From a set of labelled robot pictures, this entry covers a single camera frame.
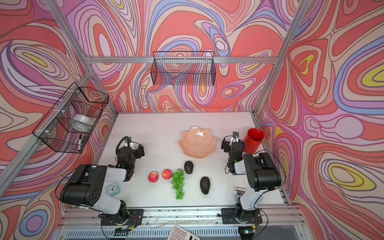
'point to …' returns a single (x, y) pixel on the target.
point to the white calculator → (179, 233)
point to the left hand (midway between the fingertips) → (135, 144)
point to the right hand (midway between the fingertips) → (232, 141)
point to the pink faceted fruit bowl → (196, 142)
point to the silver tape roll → (80, 123)
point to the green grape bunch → (177, 183)
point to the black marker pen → (80, 144)
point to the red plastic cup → (252, 140)
